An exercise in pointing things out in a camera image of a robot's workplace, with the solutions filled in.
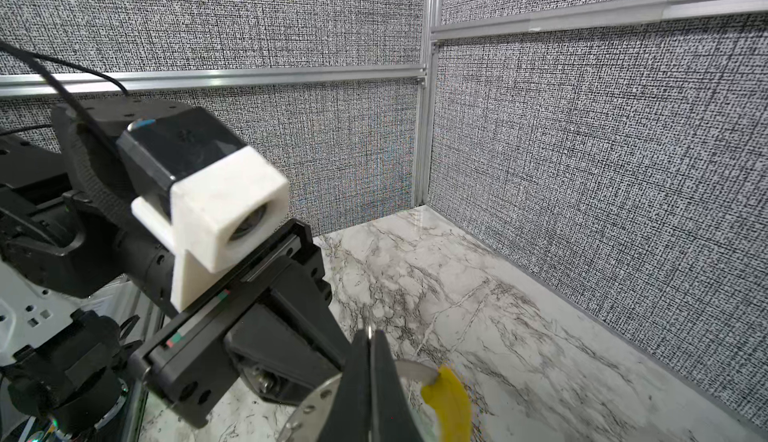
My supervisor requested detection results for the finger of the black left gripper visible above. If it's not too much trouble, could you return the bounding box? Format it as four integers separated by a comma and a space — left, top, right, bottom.
224, 304, 340, 406
268, 261, 350, 369

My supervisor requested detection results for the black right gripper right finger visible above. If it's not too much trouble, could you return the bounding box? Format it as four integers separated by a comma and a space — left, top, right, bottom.
370, 330, 423, 442

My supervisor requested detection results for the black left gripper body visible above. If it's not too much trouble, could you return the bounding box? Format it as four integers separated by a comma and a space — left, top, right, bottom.
128, 219, 325, 428

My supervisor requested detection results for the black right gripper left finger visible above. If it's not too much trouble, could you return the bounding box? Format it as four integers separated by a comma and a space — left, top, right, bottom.
318, 329, 371, 442

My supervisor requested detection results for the yellow capped key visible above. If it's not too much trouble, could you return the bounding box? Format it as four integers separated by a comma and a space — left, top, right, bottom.
421, 365, 473, 442

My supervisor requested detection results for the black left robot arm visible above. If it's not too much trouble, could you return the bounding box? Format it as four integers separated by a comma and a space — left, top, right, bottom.
1, 44, 349, 441

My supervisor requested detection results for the thin black left cable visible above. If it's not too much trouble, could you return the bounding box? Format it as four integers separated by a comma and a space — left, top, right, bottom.
0, 39, 131, 143

